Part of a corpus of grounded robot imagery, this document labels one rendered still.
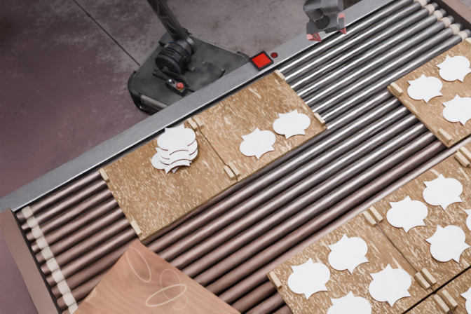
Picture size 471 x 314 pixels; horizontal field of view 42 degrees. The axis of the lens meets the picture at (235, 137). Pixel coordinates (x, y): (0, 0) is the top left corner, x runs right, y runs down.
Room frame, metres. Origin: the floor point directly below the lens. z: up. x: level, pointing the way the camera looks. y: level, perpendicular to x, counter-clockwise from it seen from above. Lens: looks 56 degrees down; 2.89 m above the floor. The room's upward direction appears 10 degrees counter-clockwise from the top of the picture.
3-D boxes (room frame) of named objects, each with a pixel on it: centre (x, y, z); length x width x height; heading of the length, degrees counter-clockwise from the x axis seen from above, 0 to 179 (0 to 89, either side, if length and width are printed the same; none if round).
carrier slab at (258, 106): (1.36, -0.10, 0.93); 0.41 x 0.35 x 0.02; 114
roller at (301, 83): (1.44, -0.08, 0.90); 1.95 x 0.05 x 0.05; 114
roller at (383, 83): (1.26, -0.16, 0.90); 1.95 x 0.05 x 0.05; 114
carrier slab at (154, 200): (1.19, 0.28, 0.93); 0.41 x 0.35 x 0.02; 115
